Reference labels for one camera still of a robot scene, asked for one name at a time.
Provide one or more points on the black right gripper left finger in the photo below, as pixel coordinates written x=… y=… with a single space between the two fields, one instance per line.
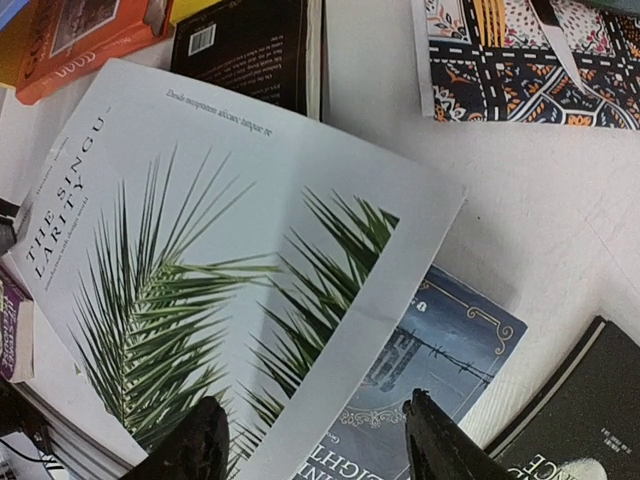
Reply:
x=197 y=448

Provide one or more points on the yellow pink blue bookshelf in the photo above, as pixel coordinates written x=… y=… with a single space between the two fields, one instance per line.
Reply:
x=183 y=9

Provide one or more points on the patterned cloth mat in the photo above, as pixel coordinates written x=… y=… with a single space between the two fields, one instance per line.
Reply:
x=490 y=61

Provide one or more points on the black paperback barcode book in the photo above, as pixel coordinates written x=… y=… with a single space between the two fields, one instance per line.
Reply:
x=268 y=50

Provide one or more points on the black Moon and Sixpence book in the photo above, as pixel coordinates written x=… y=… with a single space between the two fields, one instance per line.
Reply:
x=584 y=422

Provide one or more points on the Nineteen Eighty-Four book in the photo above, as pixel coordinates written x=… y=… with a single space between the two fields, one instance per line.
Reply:
x=451 y=342

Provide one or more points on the purple Treehouse book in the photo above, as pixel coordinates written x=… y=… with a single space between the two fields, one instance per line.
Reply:
x=17 y=331

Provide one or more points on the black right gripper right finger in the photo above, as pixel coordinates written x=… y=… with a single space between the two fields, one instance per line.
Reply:
x=438 y=448

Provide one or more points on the white Singularity palm book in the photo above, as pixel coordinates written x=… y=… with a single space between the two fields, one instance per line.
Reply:
x=191 y=246

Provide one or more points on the large orange Good Morning book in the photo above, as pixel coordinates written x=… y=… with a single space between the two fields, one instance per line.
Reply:
x=45 y=45

